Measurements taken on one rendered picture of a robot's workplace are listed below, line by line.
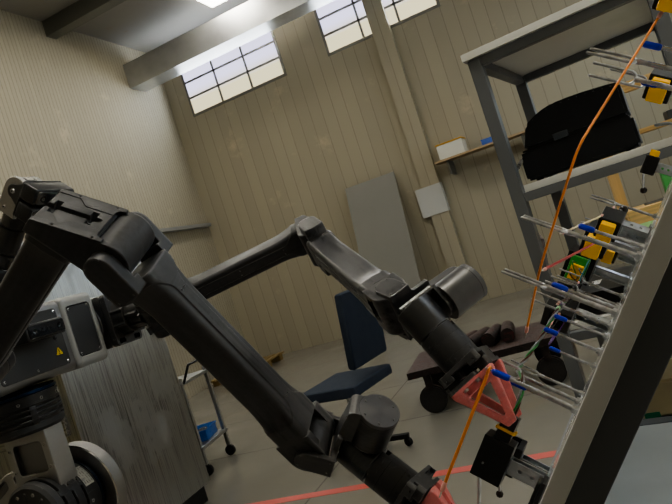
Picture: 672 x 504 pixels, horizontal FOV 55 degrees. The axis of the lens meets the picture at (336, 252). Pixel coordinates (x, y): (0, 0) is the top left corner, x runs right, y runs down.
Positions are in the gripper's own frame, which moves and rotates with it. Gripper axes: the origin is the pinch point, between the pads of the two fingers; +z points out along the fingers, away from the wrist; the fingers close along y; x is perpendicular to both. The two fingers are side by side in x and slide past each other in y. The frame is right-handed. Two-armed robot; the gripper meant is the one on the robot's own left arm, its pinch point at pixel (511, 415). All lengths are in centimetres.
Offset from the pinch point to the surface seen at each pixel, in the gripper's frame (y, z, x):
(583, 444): -29.6, 5.0, -8.9
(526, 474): -1.3, 6.5, 3.4
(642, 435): 85, 24, -3
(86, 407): 220, -162, 239
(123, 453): 244, -133, 254
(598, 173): 86, -28, -42
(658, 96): 23, -21, -48
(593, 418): -30.3, 4.0, -11.1
